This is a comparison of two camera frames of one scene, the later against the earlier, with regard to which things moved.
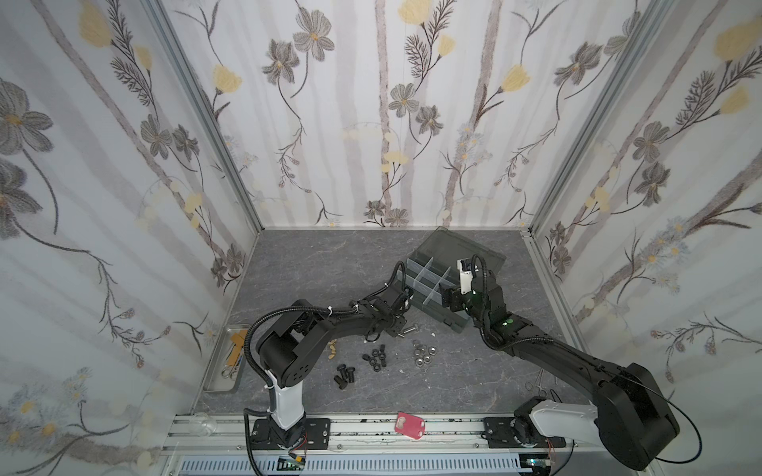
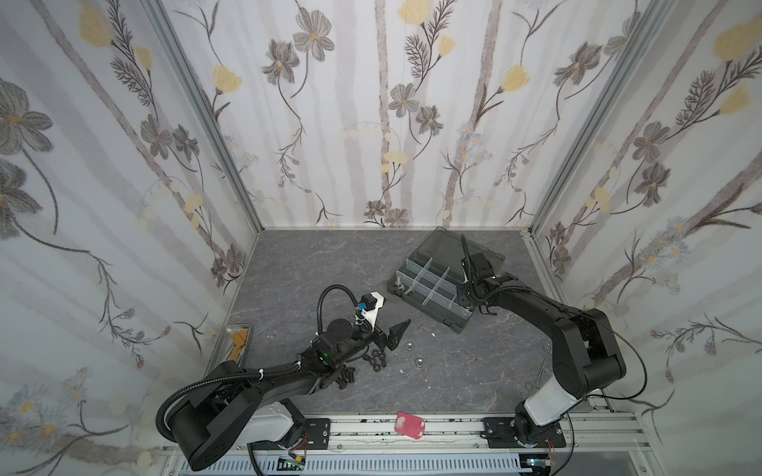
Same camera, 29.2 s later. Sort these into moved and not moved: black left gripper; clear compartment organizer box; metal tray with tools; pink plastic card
Moved: black left gripper
Not moved: clear compartment organizer box; pink plastic card; metal tray with tools
